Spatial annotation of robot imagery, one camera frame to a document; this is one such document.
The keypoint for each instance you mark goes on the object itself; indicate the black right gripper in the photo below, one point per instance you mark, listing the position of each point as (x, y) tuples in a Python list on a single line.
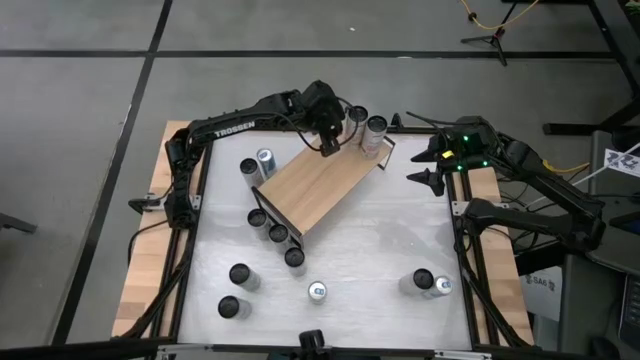
[(470, 150)]

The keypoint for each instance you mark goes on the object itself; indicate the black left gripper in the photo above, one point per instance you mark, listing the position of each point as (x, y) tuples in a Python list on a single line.
[(322, 107)]

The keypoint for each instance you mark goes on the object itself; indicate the Celsius can with red print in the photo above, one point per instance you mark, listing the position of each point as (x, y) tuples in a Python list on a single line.
[(376, 125), (359, 114)]

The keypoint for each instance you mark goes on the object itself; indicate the blue silver Red Bull can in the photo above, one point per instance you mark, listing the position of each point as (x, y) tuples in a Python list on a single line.
[(443, 286), (317, 291), (266, 156)]

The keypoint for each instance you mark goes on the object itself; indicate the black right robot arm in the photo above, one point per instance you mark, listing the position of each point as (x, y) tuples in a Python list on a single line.
[(525, 220)]

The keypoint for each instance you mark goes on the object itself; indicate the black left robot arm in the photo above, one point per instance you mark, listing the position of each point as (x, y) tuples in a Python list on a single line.
[(230, 129)]

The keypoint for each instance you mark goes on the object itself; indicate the white mounting plate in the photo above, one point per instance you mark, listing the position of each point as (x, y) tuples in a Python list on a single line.
[(195, 202), (459, 207)]

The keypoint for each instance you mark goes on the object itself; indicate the black tripod stand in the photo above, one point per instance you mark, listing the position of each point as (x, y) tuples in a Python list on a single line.
[(495, 42)]

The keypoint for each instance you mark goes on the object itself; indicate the white printed cardboard box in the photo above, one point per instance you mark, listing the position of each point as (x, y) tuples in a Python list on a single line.
[(542, 300)]

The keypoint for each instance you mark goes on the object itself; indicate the grey metal crossbar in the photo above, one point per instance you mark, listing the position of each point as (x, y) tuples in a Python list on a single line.
[(450, 355)]

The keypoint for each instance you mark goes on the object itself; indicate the white printed tag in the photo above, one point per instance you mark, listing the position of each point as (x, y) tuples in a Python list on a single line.
[(620, 161)]

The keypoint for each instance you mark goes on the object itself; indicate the grey cabinet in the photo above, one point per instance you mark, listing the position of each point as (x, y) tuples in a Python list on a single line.
[(607, 260)]

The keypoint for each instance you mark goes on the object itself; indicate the grey bin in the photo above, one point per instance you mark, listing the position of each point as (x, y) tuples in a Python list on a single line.
[(590, 310)]

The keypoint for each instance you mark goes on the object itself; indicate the dark keyboard device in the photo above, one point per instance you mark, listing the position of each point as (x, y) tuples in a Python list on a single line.
[(631, 310)]

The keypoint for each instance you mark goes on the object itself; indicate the grey chair base leg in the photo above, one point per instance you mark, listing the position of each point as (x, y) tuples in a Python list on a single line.
[(15, 222)]

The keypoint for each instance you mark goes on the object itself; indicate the wooden shelf black metal frame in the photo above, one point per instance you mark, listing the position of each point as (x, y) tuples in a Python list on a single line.
[(310, 185)]

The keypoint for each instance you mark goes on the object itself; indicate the black desk leg frame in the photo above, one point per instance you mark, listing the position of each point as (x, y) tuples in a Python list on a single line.
[(611, 30)]

